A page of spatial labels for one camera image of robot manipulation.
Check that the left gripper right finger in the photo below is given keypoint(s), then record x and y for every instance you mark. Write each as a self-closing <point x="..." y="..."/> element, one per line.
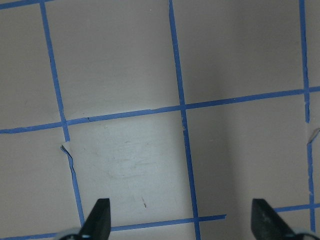
<point x="266" y="224"/>

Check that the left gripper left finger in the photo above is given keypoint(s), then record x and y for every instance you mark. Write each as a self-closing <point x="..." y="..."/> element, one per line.
<point x="98" y="224"/>

